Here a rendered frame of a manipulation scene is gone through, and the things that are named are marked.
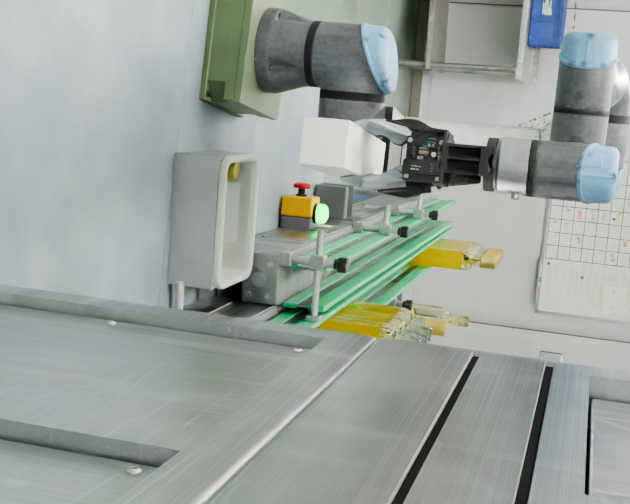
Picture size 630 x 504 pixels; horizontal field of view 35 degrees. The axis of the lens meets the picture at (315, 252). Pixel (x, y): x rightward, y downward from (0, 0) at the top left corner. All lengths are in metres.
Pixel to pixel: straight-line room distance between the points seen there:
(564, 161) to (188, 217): 0.66
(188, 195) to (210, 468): 1.12
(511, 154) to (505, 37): 6.47
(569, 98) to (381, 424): 0.81
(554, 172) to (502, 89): 6.45
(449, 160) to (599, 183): 0.19
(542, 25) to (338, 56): 5.43
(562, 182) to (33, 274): 0.68
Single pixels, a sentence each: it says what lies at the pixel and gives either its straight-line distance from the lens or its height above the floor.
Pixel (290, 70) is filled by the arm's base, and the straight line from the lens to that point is 1.79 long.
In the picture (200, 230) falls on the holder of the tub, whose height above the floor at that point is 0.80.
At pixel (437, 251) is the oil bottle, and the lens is 3.07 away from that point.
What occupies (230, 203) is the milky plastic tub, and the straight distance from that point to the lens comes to 1.82.
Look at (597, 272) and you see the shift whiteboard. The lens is 7.78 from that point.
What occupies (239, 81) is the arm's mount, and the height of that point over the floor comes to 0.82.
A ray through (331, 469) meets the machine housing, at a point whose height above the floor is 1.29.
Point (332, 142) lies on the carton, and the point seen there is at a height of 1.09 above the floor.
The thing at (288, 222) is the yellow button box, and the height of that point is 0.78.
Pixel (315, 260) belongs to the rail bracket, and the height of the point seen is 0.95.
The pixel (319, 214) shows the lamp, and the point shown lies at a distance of 2.24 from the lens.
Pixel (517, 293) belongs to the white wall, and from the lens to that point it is 7.84.
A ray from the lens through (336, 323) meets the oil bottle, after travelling 1.91.
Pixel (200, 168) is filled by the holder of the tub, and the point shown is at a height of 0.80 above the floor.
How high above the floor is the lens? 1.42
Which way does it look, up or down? 15 degrees down
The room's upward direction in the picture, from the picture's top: 97 degrees clockwise
